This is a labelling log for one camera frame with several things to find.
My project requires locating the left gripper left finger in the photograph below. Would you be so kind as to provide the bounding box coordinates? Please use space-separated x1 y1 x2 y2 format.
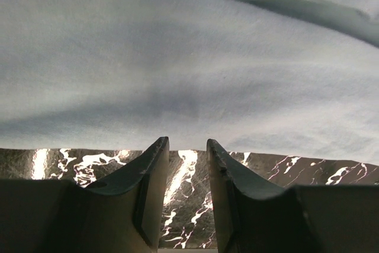
84 137 169 249

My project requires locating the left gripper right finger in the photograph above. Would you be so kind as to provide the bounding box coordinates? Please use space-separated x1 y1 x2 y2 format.
207 139 296 252

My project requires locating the blue-grey t shirt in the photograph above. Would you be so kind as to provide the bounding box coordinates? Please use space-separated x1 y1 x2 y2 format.
1 0 378 164

